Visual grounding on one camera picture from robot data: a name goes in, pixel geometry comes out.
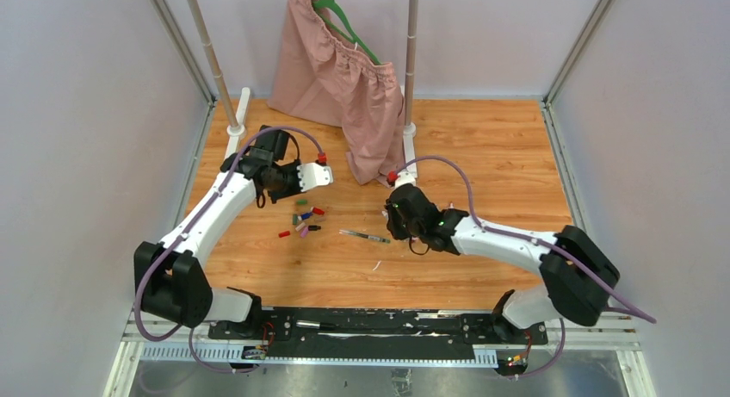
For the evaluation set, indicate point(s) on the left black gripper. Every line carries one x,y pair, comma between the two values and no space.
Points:
296,189

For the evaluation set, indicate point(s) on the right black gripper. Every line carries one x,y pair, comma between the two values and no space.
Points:
398,232

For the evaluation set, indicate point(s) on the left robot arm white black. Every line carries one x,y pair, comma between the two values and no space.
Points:
169,276

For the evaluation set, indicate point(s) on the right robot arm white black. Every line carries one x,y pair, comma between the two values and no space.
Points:
576,277

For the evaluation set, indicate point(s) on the grey pen lying apart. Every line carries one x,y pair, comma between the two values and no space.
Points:
365,236

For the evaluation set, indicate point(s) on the left white rack foot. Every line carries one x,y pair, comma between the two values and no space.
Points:
239,112

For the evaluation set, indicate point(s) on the white rack foot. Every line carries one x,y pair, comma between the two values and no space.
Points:
409,148
239,112

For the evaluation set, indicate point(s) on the right white rack foot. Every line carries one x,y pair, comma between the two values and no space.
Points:
409,148

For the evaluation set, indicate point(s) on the pink cloth shorts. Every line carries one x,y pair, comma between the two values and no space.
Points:
322,77

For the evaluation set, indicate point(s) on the left rack pole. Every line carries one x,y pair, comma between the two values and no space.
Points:
207,45

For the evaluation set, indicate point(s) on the rack pole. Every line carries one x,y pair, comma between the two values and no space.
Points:
410,61
207,45

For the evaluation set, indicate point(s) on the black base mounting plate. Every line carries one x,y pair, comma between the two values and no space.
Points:
375,334

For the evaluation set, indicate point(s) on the green clothes hanger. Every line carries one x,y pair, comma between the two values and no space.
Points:
347,31

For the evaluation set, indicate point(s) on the right rack pole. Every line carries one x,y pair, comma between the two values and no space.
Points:
410,61

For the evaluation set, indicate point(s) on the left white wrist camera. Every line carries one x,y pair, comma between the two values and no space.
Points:
315,174

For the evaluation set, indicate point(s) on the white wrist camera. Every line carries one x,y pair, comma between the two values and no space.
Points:
397,179
315,174

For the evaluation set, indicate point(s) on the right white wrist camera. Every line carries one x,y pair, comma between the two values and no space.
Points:
397,179

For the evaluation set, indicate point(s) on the aluminium frame rail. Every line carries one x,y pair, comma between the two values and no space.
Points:
613,333

